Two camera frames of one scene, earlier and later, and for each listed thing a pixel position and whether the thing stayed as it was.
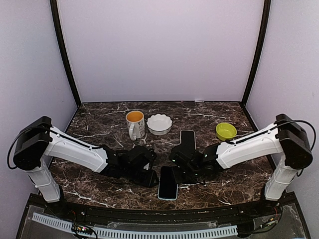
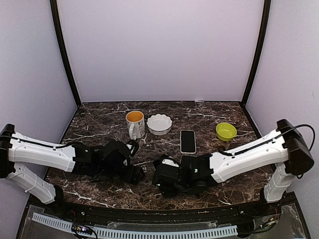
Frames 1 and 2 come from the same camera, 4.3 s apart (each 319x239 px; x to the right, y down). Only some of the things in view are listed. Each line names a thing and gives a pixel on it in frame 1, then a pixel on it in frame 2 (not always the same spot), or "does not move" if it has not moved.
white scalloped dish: x=159 y=124 does not move
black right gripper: x=179 y=179 → x=168 y=193
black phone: x=188 y=139 does not move
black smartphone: x=188 y=130 does not move
